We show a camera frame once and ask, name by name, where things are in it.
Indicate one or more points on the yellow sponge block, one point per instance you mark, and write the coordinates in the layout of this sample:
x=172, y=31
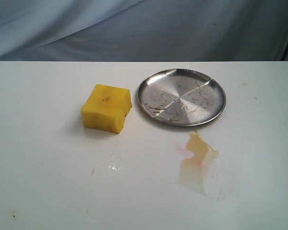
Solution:
x=107, y=108

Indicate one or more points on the spilled orange liquid puddle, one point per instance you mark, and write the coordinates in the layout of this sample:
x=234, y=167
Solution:
x=201, y=170

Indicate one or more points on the round steel plate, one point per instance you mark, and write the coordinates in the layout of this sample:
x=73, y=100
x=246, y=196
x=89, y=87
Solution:
x=181, y=97

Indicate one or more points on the grey backdrop cloth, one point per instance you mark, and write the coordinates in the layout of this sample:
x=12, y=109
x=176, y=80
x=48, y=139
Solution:
x=143, y=30

